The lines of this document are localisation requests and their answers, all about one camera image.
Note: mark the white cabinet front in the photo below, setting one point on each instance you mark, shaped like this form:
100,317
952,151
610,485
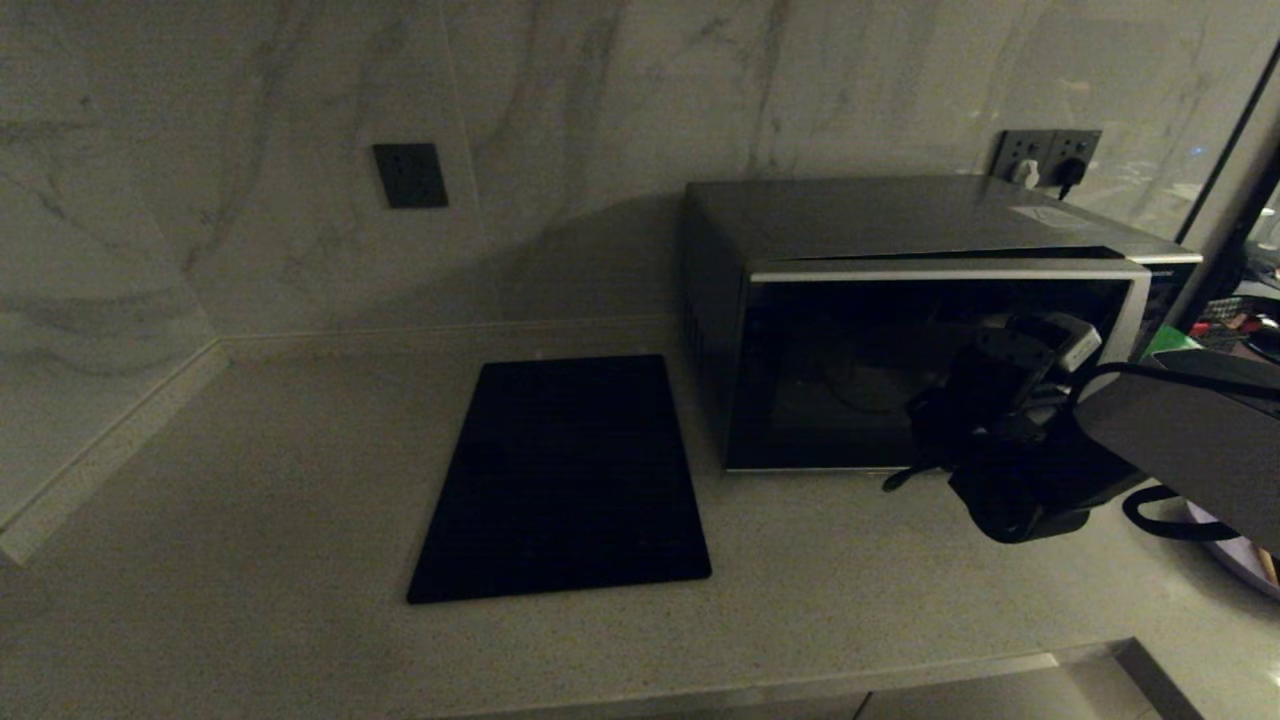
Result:
1000,700

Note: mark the white power plug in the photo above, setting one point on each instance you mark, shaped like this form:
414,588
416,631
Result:
1025,173

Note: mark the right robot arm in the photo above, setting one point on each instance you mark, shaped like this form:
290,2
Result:
1190,450

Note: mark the silver black microwave oven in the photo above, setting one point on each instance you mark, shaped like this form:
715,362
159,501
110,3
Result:
850,215

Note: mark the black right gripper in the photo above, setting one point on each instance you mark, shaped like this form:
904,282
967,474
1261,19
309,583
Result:
1000,395

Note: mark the purple plate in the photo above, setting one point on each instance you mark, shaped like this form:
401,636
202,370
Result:
1250,570

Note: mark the black glass microwave door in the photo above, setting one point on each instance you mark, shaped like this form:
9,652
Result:
790,400

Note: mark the green cutting board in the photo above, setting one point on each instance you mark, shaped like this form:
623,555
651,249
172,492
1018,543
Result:
1170,345

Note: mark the dark single wall socket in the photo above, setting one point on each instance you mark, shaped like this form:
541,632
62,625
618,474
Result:
411,176

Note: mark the black induction cooktop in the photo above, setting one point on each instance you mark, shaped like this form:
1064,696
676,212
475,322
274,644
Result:
560,480

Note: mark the double wall socket with plugs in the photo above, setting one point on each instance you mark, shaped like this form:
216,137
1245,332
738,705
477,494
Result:
1078,145
1017,146

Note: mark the black power plug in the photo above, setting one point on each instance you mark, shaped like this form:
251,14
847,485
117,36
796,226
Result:
1071,174

